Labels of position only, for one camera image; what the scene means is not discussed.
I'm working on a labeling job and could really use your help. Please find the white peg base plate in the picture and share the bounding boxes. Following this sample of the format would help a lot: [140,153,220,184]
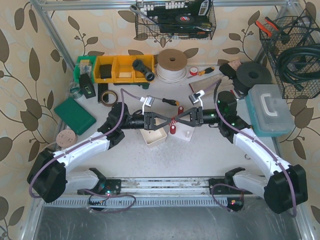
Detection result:
[168,122,195,142]

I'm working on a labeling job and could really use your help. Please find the yellow storage bin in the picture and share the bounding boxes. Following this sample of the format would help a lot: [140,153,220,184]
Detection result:
[93,54,155,84]

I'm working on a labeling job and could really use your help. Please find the black orange screwdriver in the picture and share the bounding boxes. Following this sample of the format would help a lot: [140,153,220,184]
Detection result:
[156,97,180,107]

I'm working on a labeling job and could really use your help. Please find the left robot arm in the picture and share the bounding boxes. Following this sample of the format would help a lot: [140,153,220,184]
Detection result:
[27,102,171,203]

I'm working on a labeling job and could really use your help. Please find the green sanding block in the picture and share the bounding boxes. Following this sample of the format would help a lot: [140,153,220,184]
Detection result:
[54,97,97,135]

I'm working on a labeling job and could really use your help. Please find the clear teal toolbox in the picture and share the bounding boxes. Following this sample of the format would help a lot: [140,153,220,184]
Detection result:
[245,84,295,137]

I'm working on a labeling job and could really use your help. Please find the white spring tray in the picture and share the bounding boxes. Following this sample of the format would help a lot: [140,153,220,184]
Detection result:
[140,127,167,148]

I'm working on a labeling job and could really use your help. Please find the black spool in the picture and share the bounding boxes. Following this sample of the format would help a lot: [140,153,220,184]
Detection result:
[233,61,272,94]

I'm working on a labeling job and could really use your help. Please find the beige work glove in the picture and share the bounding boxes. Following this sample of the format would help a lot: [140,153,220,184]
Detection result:
[189,73,234,95]

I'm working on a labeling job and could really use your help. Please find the red tape roll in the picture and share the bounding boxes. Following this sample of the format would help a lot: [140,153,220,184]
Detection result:
[189,66,198,76]

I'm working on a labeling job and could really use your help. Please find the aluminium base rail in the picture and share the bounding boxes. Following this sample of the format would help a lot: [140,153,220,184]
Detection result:
[31,176,304,198]

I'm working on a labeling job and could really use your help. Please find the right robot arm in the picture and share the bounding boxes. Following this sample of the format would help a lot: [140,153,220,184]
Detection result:
[174,91,308,217]

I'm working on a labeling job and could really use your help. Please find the large red spring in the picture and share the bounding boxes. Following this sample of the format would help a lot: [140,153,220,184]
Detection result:
[177,106,184,115]
[169,125,177,135]

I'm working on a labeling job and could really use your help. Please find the round beige power socket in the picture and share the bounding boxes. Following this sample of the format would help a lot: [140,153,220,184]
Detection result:
[56,128,78,149]

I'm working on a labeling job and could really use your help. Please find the small red spring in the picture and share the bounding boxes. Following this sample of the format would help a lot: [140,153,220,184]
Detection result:
[169,116,177,126]

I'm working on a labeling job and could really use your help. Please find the grey pipe fitting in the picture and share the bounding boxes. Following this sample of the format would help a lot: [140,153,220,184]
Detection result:
[132,59,155,82]

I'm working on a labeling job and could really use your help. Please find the wire basket with cables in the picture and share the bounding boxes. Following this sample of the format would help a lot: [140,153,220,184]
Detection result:
[259,15,320,99]

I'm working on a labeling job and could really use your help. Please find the coiled black cable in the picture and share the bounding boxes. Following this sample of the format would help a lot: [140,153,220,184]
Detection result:
[276,43,320,85]

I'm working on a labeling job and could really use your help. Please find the black device with label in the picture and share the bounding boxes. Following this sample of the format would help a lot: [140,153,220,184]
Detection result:
[78,73,96,99]

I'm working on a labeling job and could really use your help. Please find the green storage bin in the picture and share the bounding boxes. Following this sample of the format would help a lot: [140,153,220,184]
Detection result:
[73,56,97,83]

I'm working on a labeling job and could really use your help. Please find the small glass jar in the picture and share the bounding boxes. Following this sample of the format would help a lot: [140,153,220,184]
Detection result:
[69,82,83,99]

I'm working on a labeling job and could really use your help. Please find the orange handled pliers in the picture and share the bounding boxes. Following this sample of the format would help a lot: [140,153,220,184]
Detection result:
[254,16,280,38]

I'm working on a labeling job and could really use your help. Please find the small yellow black screwdriver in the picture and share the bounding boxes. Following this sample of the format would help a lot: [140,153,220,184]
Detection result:
[188,67,215,79]

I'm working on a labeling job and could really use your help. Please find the wire basket with tools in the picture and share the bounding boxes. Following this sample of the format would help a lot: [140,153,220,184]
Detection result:
[129,0,216,43]

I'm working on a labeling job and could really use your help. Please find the white cable spool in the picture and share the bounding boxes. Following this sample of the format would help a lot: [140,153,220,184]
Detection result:
[156,49,188,84]

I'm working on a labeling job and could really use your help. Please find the black brush block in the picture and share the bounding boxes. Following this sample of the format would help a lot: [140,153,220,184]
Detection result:
[219,59,242,79]

